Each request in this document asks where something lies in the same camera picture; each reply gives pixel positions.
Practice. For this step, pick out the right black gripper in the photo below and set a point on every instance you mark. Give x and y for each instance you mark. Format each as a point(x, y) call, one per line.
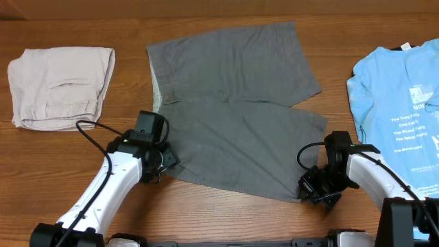
point(307, 184)

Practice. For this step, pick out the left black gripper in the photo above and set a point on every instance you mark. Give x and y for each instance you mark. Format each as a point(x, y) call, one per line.
point(171, 158)

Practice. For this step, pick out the grey shorts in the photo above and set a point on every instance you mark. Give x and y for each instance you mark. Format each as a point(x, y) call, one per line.
point(231, 97)

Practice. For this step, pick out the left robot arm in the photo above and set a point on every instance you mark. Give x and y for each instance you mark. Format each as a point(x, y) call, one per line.
point(139, 155)

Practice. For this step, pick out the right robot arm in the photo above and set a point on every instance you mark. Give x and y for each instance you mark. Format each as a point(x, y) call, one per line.
point(408, 217)

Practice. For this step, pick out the light blue printed t-shirt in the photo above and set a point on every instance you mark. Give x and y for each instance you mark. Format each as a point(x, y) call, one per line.
point(393, 97)

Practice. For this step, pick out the folded beige shorts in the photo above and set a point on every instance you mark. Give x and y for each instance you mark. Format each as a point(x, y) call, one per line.
point(54, 88)

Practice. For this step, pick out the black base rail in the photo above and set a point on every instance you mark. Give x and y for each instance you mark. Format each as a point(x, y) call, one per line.
point(125, 240)

